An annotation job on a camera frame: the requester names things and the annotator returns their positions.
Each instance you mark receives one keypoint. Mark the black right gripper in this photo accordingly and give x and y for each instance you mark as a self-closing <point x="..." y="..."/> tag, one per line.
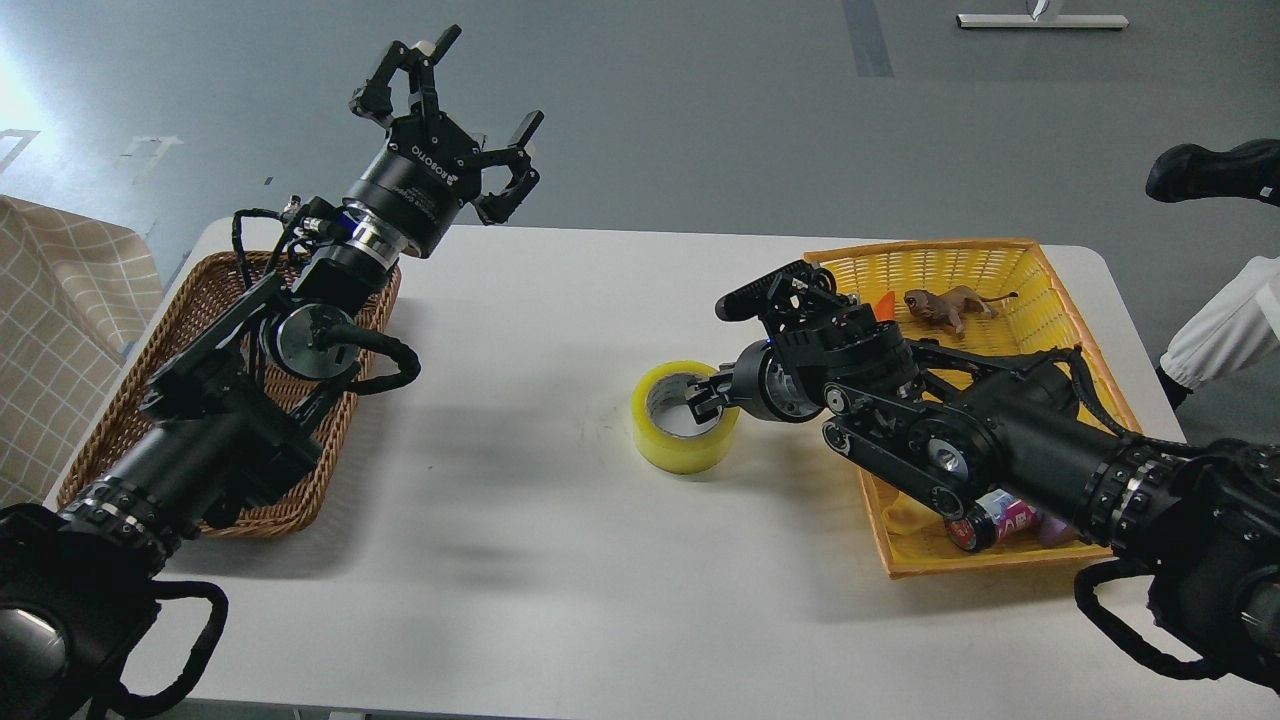
<point x="757" y="382"/>

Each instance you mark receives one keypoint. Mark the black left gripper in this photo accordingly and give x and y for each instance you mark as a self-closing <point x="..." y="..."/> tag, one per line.
<point x="429" y="167"/>

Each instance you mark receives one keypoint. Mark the yellow tape roll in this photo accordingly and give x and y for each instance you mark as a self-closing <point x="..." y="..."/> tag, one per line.
<point x="664" y="430"/>

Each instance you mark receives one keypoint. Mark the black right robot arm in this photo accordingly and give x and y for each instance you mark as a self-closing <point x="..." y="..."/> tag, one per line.
<point x="1192" y="590"/>

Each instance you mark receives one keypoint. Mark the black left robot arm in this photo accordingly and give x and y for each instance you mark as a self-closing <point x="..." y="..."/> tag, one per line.
<point x="87" y="623"/>

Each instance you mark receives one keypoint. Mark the orange toy carrot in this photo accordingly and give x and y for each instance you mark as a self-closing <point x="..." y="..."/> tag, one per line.
<point x="885" y="308"/>

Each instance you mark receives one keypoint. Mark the yellow toy croissant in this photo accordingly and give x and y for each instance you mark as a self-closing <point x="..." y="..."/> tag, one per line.
<point x="904" y="515"/>

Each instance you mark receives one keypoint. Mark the brown wicker basket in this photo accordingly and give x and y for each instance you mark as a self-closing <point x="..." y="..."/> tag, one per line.
<point x="210" y="288"/>

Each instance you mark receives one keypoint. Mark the brown toy lion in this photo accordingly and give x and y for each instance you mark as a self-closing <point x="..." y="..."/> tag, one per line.
<point x="948" y="308"/>

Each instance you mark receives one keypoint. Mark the yellow plastic basket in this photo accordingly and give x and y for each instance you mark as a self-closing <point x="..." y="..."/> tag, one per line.
<point x="1044" y="316"/>

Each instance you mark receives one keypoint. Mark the small red black can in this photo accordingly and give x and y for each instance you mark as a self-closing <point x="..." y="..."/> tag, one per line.
<point x="991" y="519"/>

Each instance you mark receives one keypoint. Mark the purple sponge block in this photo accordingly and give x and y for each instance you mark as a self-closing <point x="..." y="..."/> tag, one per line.
<point x="1053" y="532"/>

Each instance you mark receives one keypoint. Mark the beige checkered cloth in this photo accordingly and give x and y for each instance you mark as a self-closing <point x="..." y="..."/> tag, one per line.
<point x="76" y="293"/>

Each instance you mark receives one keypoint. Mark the white stand base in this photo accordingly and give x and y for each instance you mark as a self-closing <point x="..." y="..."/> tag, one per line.
<point x="1042" y="15"/>

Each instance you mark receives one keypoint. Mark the black shoe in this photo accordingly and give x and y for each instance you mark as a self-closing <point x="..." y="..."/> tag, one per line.
<point x="1190" y="172"/>

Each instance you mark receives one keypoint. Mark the person in white clothing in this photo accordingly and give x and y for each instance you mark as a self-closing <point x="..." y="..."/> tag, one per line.
<point x="1234" y="330"/>

